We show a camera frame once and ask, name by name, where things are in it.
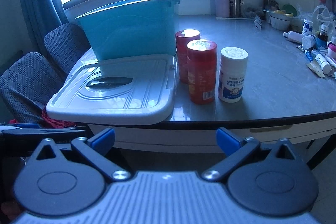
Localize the red plastic bottle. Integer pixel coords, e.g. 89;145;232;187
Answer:
175;29;201;84
187;39;218;105

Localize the white ribbed bowl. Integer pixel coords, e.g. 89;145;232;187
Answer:
269;14;292;31

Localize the green round lid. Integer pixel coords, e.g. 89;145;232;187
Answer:
282;3;298;17

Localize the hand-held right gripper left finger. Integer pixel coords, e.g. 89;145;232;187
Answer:
34;127;132;184

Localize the white pill bottle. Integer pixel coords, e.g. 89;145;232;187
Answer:
302;18;314;36

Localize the teal plastic storage box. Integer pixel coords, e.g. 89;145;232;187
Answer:
75;0;183;62

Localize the grey fabric chair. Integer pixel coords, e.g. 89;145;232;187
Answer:
44;23;91;75
0;52;72;125

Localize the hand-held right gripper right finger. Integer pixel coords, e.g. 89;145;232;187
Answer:
202;127;298;184

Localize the clear plastic bag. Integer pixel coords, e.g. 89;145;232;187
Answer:
312;5;336;31

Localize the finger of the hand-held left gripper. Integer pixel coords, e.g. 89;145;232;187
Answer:
0;123;87;144

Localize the white bottle with blue label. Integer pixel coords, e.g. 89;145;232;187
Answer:
218;47;249;103

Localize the pink insulated bottle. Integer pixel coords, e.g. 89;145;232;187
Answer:
215;0;230;18

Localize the brown medicine bottle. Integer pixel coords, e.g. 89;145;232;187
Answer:
316;23;330;51

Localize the white medicine jar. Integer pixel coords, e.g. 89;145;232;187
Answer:
301;35;318;49

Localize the white storage box lid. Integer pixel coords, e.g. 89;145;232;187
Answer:
46;54;178;125

